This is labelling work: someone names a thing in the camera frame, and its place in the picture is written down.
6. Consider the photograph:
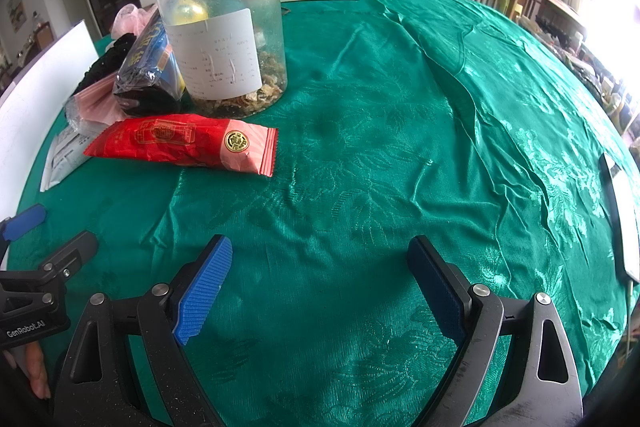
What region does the pink plastic bag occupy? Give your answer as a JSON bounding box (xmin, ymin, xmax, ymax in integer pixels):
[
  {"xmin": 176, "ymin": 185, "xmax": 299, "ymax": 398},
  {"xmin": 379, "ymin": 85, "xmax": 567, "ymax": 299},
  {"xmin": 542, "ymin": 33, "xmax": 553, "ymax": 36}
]
[{"xmin": 111, "ymin": 3, "xmax": 161, "ymax": 38}]

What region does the grey printed packet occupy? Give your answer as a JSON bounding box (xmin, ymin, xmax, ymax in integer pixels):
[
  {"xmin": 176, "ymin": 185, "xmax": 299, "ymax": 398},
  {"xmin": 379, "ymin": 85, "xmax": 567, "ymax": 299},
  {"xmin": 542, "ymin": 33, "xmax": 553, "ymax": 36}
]
[{"xmin": 40, "ymin": 127, "xmax": 108, "ymax": 192}]

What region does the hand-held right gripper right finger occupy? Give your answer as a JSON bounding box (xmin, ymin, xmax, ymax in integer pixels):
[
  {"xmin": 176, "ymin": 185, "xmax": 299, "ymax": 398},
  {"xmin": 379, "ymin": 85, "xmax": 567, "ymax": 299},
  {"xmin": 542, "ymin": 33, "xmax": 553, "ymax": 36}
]
[{"xmin": 407, "ymin": 235, "xmax": 585, "ymax": 427}]

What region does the black cloth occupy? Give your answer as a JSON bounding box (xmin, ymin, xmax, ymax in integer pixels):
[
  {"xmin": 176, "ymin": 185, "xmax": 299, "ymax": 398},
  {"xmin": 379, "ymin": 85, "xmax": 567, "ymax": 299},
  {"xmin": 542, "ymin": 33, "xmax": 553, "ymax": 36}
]
[{"xmin": 70, "ymin": 32, "xmax": 138, "ymax": 100}]

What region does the pink clear packet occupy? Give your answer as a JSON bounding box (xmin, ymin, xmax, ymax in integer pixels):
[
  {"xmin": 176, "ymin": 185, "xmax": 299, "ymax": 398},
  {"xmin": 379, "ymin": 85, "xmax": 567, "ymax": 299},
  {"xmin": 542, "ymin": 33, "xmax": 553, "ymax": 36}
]
[{"xmin": 65, "ymin": 72, "xmax": 126, "ymax": 132}]

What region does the green tablecloth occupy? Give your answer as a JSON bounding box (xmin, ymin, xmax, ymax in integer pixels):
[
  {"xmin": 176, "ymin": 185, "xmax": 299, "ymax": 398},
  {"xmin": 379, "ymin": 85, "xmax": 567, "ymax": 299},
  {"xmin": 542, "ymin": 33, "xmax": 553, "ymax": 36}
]
[{"xmin": 15, "ymin": 0, "xmax": 633, "ymax": 427}]

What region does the person's left hand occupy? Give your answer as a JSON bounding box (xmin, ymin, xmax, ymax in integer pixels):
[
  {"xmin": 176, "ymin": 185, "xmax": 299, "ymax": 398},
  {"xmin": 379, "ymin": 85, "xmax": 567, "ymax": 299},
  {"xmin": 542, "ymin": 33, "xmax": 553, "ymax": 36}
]
[{"xmin": 22, "ymin": 342, "xmax": 51, "ymax": 400}]

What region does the white storage box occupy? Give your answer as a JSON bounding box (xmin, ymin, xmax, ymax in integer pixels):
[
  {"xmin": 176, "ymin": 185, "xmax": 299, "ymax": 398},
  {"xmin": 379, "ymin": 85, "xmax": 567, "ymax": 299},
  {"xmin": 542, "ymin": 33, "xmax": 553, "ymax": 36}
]
[{"xmin": 0, "ymin": 19, "xmax": 101, "ymax": 218}]

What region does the red snack packet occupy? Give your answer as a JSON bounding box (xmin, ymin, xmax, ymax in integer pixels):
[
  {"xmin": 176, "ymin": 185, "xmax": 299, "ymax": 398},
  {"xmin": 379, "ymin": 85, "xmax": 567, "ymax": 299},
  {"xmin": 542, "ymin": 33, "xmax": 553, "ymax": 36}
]
[{"xmin": 83, "ymin": 113, "xmax": 279, "ymax": 178}]

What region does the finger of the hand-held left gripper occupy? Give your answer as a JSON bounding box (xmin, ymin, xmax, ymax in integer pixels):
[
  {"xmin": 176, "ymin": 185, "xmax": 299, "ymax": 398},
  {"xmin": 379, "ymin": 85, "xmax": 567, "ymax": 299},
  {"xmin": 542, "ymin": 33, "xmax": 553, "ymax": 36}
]
[
  {"xmin": 0, "ymin": 204, "xmax": 48, "ymax": 270},
  {"xmin": 42, "ymin": 231, "xmax": 98, "ymax": 283}
]

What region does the blue roll of garbage bags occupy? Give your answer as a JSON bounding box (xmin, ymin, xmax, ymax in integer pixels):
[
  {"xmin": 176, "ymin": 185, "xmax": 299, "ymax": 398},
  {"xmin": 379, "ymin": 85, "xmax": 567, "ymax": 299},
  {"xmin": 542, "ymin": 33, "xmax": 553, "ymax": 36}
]
[{"xmin": 112, "ymin": 14, "xmax": 187, "ymax": 116}]

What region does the clear plastic jar black lid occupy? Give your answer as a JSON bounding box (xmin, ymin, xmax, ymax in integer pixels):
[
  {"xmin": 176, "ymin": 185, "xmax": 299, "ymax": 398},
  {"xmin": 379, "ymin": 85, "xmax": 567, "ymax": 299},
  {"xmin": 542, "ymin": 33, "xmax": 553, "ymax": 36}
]
[{"xmin": 150, "ymin": 0, "xmax": 288, "ymax": 115}]

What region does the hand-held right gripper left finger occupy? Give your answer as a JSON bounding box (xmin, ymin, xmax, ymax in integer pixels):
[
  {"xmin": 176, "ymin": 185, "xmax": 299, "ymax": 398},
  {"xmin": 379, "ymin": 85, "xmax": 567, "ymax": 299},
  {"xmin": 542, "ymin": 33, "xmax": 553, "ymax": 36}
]
[{"xmin": 52, "ymin": 234, "xmax": 234, "ymax": 427}]

